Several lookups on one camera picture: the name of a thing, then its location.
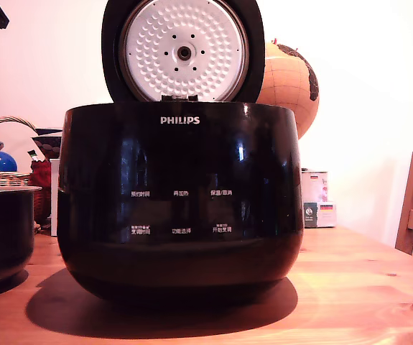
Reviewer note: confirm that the dark patterned bowl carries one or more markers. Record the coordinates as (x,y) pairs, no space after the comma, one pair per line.
(50,143)

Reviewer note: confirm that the white upright board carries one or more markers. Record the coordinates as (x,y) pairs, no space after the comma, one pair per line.
(54,197)

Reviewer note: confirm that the dark green small box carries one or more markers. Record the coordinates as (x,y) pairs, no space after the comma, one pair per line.
(310,215)

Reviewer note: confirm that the red knitted item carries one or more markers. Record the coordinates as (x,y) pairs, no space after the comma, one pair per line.
(41,183)

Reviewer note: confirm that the black rice cooker lid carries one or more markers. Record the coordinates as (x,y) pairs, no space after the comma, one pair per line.
(184,54)

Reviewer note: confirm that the white tin canister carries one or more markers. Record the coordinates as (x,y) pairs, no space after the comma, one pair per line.
(314,187)

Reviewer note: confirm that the black Philips rice cooker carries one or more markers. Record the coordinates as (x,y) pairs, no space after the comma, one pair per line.
(177,201)

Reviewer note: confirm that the black metallic inner pot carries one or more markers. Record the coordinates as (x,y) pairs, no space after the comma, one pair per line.
(1,237)

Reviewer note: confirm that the tan world globe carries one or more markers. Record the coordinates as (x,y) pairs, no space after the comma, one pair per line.
(288,90)

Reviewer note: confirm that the small white box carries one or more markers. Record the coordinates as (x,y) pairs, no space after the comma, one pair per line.
(327,213)

